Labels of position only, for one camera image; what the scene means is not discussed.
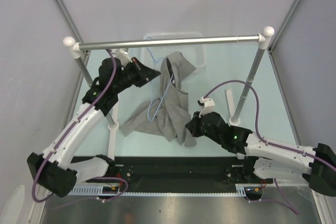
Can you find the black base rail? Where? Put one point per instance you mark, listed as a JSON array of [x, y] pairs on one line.
[[186, 172]]

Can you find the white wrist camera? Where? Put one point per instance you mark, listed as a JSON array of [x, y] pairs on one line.
[[207, 106], [123, 57]]

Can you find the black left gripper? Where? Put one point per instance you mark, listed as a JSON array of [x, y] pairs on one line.
[[144, 73]]

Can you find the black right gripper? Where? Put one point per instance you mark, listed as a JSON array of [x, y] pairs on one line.
[[193, 125]]

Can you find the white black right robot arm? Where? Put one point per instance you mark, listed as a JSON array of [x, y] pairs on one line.
[[316, 165]]

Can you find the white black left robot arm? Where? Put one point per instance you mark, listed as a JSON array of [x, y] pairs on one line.
[[53, 168]]

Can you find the white slotted cable duct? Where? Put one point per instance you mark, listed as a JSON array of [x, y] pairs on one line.
[[110, 191]]

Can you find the grey t shirt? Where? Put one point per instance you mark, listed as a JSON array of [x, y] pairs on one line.
[[167, 115]]

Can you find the white perforated plastic basket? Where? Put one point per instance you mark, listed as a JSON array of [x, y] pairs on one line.
[[195, 54]]

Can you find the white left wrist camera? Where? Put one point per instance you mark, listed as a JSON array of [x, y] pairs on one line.
[[123, 57]]

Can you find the silver clothes rack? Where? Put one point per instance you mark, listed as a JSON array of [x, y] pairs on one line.
[[75, 48]]

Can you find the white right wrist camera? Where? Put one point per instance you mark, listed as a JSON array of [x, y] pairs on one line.
[[207, 106]]

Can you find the light blue plastic hanger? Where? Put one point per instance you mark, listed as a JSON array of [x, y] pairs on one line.
[[157, 87]]

